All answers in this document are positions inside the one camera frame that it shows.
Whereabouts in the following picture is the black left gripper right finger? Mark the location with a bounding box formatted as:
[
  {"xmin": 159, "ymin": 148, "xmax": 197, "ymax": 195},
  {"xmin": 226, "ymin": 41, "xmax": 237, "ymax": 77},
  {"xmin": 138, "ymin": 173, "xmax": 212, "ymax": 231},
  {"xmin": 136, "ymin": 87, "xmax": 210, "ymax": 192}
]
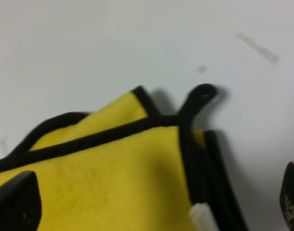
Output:
[{"xmin": 280, "ymin": 162, "xmax": 294, "ymax": 231}]

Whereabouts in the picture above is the yellow towel with black trim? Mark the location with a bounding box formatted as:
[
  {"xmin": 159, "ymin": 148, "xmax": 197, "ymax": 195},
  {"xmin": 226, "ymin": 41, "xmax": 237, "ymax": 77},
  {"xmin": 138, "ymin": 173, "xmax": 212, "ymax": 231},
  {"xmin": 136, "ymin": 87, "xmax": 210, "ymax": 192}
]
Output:
[{"xmin": 0, "ymin": 84, "xmax": 247, "ymax": 231}]

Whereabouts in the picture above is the short clear tape strip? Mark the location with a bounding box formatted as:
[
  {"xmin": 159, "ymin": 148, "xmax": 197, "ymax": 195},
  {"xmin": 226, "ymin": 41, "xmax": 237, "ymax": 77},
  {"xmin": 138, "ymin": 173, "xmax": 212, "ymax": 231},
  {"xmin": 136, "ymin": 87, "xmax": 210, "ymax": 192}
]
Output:
[{"xmin": 189, "ymin": 203, "xmax": 219, "ymax": 231}]

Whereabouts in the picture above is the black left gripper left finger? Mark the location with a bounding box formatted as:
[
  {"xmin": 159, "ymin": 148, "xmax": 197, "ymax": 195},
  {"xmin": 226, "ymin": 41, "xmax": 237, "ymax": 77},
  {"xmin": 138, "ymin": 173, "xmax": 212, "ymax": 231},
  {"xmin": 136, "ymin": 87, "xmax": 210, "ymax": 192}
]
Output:
[{"xmin": 0, "ymin": 171, "xmax": 42, "ymax": 231}]

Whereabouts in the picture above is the right clear tape strip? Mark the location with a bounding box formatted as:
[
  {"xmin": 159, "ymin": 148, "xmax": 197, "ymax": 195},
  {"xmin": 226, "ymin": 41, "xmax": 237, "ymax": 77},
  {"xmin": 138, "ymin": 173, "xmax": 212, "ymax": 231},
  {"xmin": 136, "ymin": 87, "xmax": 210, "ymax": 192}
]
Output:
[{"xmin": 237, "ymin": 32, "xmax": 280, "ymax": 65}]

